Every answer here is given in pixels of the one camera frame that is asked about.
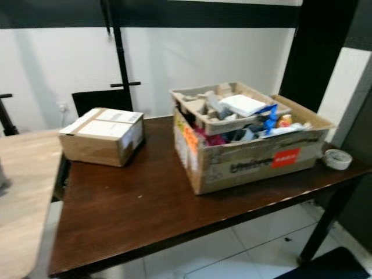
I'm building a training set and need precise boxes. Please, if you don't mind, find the small taped cardboard box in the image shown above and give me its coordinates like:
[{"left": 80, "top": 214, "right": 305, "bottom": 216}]
[{"left": 59, "top": 108, "right": 145, "bottom": 167}]

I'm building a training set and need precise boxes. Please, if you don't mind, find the large open cardboard box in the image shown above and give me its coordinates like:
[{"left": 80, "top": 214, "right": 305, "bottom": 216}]
[{"left": 171, "top": 94, "right": 335, "bottom": 195}]

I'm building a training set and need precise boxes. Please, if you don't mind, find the dark wooden table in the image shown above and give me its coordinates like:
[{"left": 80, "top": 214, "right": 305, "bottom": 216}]
[{"left": 48, "top": 115, "right": 372, "bottom": 277}]

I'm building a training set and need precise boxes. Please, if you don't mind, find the black metal pole stand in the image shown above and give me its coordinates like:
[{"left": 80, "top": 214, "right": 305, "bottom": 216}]
[{"left": 102, "top": 0, "right": 141, "bottom": 91}]

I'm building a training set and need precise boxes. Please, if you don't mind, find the white tape roll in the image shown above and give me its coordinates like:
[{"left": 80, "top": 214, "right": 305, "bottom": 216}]
[{"left": 323, "top": 149, "right": 353, "bottom": 170}]

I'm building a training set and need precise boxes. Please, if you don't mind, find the white packet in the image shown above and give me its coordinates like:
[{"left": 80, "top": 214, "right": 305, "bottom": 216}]
[{"left": 218, "top": 94, "right": 268, "bottom": 117}]

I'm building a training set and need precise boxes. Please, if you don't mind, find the black flat panel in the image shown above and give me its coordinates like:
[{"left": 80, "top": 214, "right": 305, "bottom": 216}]
[{"left": 71, "top": 89, "right": 133, "bottom": 117}]

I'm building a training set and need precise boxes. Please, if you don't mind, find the light wooden table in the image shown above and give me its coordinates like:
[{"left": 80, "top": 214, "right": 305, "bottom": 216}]
[{"left": 0, "top": 129, "right": 62, "bottom": 279}]

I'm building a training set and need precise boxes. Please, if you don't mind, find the black floor mat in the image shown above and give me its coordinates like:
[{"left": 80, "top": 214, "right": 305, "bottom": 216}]
[{"left": 273, "top": 247, "right": 372, "bottom": 279}]

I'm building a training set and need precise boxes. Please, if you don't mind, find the grey pulp packaging tray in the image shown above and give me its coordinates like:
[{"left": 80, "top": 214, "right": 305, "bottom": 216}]
[{"left": 170, "top": 82, "right": 292, "bottom": 136}]

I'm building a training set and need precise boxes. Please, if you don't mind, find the magenta wrapper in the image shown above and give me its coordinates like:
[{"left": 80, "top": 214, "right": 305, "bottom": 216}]
[{"left": 195, "top": 128, "right": 227, "bottom": 146}]

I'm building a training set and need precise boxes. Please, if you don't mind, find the blue ribbon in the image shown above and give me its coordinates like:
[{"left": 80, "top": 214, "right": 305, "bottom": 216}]
[{"left": 262, "top": 103, "right": 278, "bottom": 135}]

